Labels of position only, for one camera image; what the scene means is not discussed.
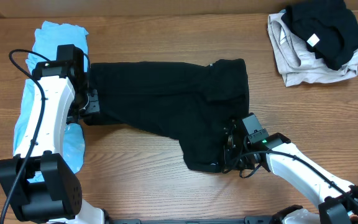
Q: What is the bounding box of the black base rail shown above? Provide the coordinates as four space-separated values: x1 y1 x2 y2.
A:
109 215 284 224

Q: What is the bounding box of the black polo shirt with logo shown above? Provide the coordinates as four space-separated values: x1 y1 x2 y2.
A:
86 58 249 173

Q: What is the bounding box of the folded black garment with tag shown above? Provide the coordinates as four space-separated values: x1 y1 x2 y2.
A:
282 0 358 70

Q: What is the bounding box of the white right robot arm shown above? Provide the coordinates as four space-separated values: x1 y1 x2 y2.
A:
222 113 358 224

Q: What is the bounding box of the folded beige garment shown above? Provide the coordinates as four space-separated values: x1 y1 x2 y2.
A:
267 13 358 87

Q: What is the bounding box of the light blue t-shirt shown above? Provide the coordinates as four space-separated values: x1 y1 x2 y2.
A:
13 21 88 173

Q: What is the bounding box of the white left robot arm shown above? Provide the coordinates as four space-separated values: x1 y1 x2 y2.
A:
0 44 111 223

